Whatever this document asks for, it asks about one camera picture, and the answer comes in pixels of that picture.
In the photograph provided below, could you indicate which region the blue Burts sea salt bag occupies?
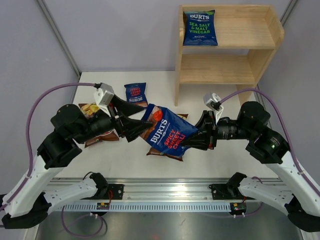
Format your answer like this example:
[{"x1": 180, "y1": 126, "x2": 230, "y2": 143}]
[{"x1": 183, "y1": 9, "x2": 218, "y2": 46}]

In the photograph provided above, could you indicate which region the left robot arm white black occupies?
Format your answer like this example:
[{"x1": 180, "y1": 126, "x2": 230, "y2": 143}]
[{"x1": 0, "y1": 90, "x2": 152, "y2": 229}]

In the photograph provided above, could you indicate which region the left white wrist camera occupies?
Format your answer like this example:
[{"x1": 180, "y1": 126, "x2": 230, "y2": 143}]
[{"x1": 93, "y1": 83, "x2": 115, "y2": 114}]

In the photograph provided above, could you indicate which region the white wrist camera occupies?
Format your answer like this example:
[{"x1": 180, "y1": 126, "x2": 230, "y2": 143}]
[
  {"x1": 203, "y1": 92, "x2": 224, "y2": 123},
  {"x1": 93, "y1": 83, "x2": 115, "y2": 114}
]

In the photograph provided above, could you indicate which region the left Chuba cassava chips bag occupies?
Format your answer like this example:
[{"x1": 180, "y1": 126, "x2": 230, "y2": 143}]
[{"x1": 78, "y1": 103, "x2": 120, "y2": 148}]

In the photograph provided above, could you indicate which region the wooden two-tier shelf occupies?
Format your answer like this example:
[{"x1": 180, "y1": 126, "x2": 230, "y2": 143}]
[{"x1": 174, "y1": 4, "x2": 285, "y2": 106}]

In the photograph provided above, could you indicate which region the blue burts chilli bag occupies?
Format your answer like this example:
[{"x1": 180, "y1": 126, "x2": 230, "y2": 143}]
[
  {"x1": 140, "y1": 104, "x2": 198, "y2": 157},
  {"x1": 124, "y1": 82, "x2": 148, "y2": 108}
]

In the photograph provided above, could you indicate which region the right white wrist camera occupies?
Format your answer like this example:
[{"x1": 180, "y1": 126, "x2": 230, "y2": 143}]
[{"x1": 203, "y1": 92, "x2": 224, "y2": 123}]

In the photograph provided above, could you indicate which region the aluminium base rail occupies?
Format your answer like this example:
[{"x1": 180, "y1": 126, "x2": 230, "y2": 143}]
[{"x1": 33, "y1": 177, "x2": 306, "y2": 213}]

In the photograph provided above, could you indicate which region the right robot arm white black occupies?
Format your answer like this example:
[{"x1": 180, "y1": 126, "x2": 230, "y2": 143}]
[{"x1": 181, "y1": 101, "x2": 320, "y2": 233}]

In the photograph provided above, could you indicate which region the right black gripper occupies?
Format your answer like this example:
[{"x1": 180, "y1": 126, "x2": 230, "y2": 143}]
[{"x1": 180, "y1": 109, "x2": 255, "y2": 150}]

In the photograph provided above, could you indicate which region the large Chuba cassava chips bag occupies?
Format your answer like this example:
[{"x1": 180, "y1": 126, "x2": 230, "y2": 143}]
[{"x1": 146, "y1": 113, "x2": 189, "y2": 162}]

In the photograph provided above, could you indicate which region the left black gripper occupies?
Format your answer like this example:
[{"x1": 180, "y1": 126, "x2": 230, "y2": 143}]
[{"x1": 73, "y1": 94, "x2": 154, "y2": 144}]

